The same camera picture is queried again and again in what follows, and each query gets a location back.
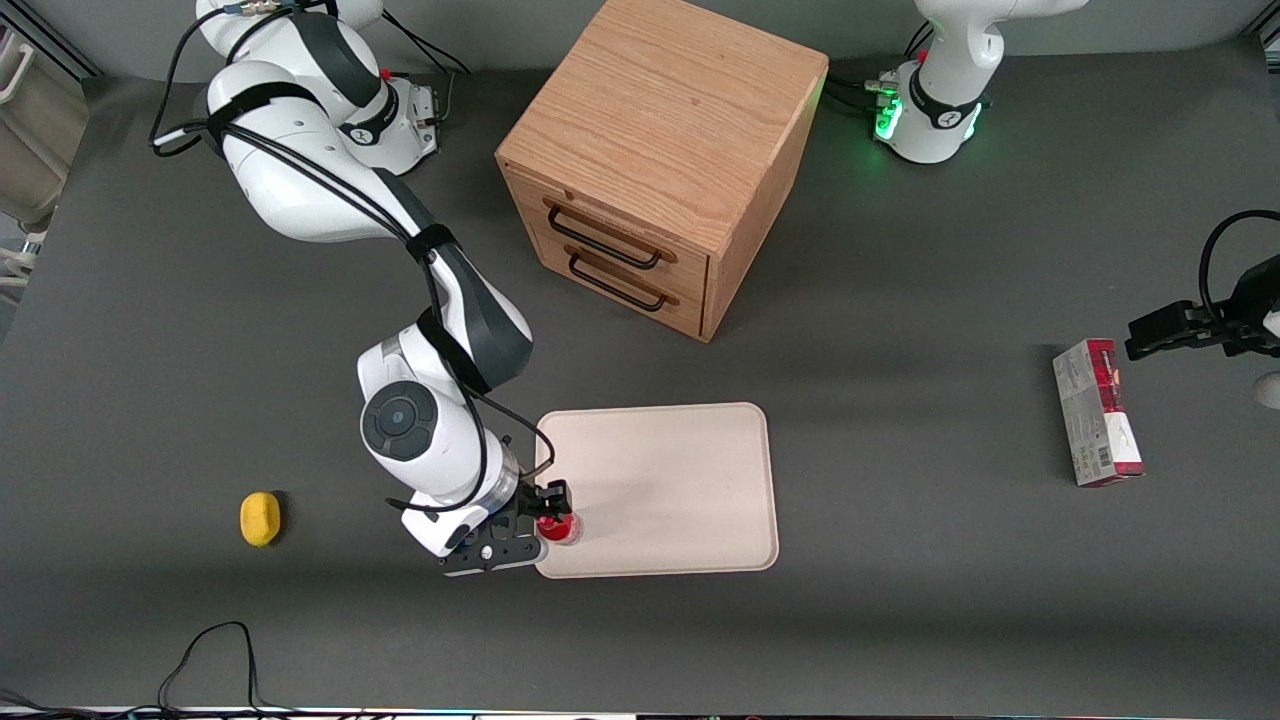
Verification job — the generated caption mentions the black arm base cables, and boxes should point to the black arm base cables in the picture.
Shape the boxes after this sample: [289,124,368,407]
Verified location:
[825,22,933,119]
[380,12,473,126]

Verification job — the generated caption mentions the black looped gripper cable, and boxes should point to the black looped gripper cable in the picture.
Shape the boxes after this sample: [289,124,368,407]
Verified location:
[1199,209,1280,323]

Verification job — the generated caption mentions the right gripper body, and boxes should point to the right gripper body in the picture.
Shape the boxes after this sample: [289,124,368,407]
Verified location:
[400,485,548,559]

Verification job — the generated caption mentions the wooden drawer cabinet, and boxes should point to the wooden drawer cabinet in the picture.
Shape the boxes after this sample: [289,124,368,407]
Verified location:
[495,0,830,344]

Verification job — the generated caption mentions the black left arm base cables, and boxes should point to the black left arm base cables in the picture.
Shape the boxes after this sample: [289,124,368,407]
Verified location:
[825,22,933,119]

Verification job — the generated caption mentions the black cable along right arm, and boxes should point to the black cable along right arm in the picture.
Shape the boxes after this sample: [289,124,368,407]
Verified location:
[150,0,557,516]

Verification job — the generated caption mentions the beige plastic chair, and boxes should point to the beige plastic chair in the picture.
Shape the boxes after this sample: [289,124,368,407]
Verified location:
[0,25,91,233]

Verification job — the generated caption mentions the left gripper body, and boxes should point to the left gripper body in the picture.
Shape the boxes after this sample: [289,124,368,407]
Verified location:
[1228,255,1280,359]

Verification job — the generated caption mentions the black right arm base cables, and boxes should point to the black right arm base cables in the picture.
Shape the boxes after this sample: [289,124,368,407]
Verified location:
[380,12,473,126]

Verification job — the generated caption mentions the grey and red carton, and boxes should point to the grey and red carton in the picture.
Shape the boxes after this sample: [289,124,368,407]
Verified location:
[1052,338,1146,488]

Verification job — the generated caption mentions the black metal drawer handle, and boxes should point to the black metal drawer handle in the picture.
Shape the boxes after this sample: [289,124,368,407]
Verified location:
[566,247,681,313]
[544,197,678,271]

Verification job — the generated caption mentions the beige plastic tray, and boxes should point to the beige plastic tray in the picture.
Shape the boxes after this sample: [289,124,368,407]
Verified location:
[534,402,780,580]

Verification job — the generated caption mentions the yellow lemon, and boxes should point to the yellow lemon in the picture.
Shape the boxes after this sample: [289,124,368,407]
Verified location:
[240,491,283,549]

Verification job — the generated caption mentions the thin black table cable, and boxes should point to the thin black table cable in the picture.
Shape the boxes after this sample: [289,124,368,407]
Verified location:
[0,621,301,719]

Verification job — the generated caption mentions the aluminium frame rail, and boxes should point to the aluminium frame rail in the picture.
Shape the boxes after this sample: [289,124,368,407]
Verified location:
[10,18,101,81]

